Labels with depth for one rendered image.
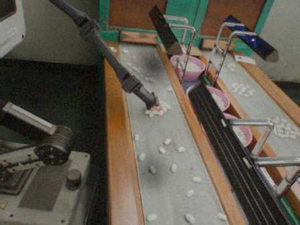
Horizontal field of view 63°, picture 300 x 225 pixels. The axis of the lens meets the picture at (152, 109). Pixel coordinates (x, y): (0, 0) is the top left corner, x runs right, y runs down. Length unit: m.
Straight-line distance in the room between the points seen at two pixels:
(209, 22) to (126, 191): 1.59
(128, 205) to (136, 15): 1.45
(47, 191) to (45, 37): 1.99
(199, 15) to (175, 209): 1.54
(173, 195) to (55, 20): 2.30
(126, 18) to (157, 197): 1.40
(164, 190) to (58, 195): 0.53
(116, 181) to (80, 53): 2.20
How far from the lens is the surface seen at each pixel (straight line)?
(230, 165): 0.69
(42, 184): 1.33
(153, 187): 0.99
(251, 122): 0.79
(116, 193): 0.93
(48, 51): 3.03
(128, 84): 1.17
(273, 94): 1.85
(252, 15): 2.30
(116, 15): 1.97
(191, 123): 1.27
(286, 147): 1.45
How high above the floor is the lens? 1.54
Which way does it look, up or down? 37 degrees down
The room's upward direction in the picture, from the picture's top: 11 degrees clockwise
